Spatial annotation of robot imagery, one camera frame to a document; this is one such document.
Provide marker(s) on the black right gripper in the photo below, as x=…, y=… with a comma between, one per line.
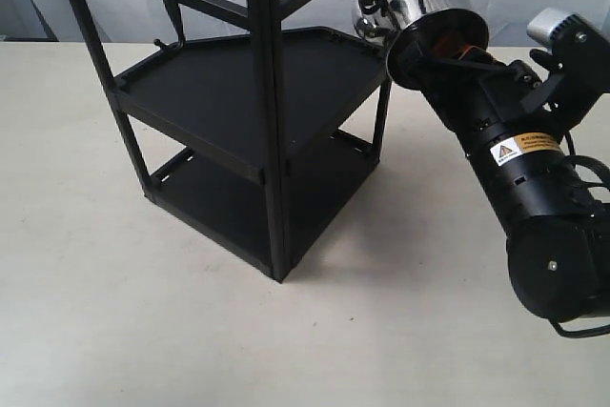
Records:
x=471, y=90

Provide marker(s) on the shiny steel mug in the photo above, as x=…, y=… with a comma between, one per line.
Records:
x=396, y=24

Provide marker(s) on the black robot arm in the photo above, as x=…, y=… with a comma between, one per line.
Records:
x=514, y=129

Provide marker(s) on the black metal rack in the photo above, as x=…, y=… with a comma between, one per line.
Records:
x=254, y=135

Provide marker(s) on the black metal hook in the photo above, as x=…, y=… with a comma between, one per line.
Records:
x=172, y=8

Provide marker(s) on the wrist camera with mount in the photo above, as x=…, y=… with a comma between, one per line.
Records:
x=577, y=57

